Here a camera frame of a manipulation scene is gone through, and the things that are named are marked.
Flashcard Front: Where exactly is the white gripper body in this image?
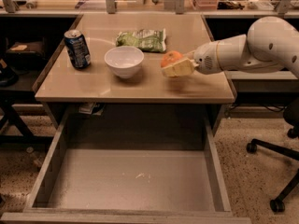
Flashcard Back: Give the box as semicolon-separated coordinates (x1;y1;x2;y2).
193;41;221;75

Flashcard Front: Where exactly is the orange fruit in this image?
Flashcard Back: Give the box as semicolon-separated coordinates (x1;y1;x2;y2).
160;50;183;68

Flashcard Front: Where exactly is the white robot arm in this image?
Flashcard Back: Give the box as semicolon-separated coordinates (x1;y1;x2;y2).
162;17;299;77

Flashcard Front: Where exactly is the beige counter cabinet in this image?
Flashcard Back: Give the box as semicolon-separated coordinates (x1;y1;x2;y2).
35;12;235;124

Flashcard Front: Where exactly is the open grey drawer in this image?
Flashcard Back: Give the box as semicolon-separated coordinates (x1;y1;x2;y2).
1;105;251;224

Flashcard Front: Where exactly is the green chip bag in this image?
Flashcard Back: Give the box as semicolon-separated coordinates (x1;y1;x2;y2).
116;29;166;52

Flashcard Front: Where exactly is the white bowl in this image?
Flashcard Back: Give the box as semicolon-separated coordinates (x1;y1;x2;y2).
105;46;144;78

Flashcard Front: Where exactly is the blue soda can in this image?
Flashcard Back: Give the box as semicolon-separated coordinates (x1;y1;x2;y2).
64;29;91;69

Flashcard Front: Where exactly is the black stand left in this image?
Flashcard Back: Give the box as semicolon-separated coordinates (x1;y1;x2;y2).
0;60;52;145

